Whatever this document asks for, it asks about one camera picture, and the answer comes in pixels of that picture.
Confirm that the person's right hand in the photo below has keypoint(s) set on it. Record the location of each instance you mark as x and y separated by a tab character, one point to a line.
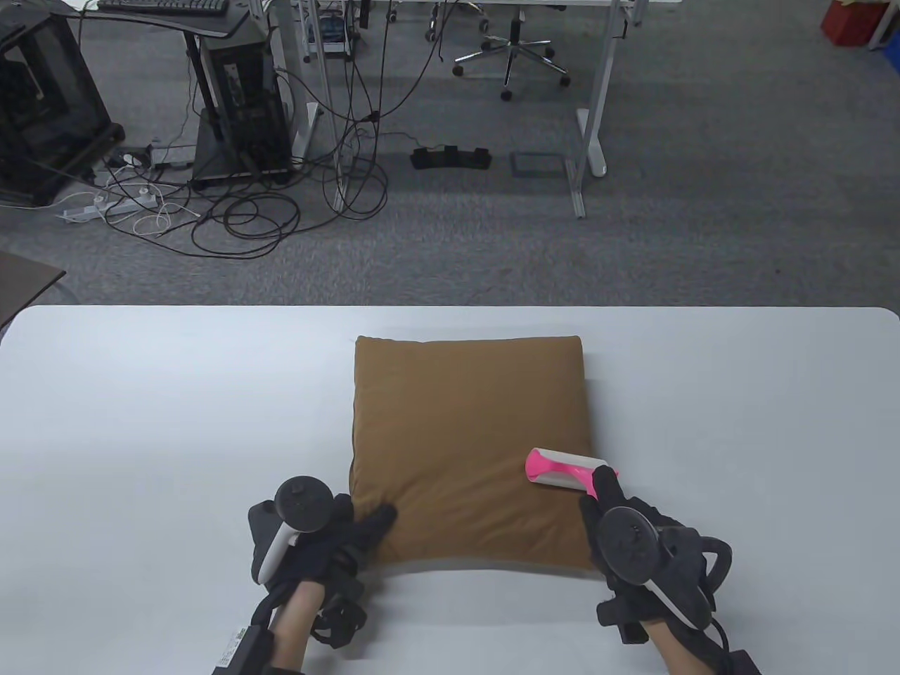
678	555

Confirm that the person's left hand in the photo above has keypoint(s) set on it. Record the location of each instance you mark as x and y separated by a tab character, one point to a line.
344	548

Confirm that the pink lint roller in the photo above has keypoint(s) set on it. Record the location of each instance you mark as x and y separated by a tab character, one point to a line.
555	467

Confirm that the brown square pillow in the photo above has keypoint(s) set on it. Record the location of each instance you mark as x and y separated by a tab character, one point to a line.
464	422

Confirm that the person's right forearm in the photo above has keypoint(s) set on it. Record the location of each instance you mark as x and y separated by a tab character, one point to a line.
685	650

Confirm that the person's left forearm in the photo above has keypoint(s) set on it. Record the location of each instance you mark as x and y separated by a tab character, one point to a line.
295	626

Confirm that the black and white controller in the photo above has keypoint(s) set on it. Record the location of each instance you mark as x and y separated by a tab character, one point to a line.
629	541
302	503

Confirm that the black wrist box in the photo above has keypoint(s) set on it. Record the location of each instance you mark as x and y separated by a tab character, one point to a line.
742	664

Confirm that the black box with white label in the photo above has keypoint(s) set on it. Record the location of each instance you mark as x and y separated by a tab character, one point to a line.
242	654

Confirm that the black foot pedal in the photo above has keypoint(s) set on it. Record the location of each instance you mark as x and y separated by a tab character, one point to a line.
450	158

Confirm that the dark brown table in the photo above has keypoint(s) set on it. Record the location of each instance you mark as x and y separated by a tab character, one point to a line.
24	288

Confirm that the white desk leg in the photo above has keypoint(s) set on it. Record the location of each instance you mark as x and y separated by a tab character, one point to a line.
307	133
594	148

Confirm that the white power strip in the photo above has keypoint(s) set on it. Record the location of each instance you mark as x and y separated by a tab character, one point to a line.
91	209

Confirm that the grey power strip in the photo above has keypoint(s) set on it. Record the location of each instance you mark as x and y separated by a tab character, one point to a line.
169	156

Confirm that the black computer tower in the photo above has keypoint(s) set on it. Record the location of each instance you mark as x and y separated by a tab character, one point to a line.
246	91

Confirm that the chrome chair base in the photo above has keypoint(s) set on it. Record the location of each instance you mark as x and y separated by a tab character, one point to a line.
430	31

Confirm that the office chair with chrome base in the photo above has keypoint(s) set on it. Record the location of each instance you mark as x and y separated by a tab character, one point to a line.
513	46

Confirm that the black glass computer case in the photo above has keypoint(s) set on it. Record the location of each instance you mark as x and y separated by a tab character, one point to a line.
42	105

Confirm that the black desk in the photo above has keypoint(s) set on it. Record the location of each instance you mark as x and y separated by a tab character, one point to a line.
211	27

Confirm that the red box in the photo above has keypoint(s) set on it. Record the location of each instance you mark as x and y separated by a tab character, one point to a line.
851	21

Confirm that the black keyboard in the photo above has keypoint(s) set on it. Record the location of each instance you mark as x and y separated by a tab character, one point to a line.
162	5

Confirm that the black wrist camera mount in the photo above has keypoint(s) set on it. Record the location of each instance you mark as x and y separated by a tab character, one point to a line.
622	622
341	622

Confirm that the silver aluminium rail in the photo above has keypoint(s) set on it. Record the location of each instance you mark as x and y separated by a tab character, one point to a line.
576	193

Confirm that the silver aluminium post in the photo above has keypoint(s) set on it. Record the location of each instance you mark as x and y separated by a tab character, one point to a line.
328	105

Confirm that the white shelf frame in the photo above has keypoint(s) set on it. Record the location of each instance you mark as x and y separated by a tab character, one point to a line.
882	28

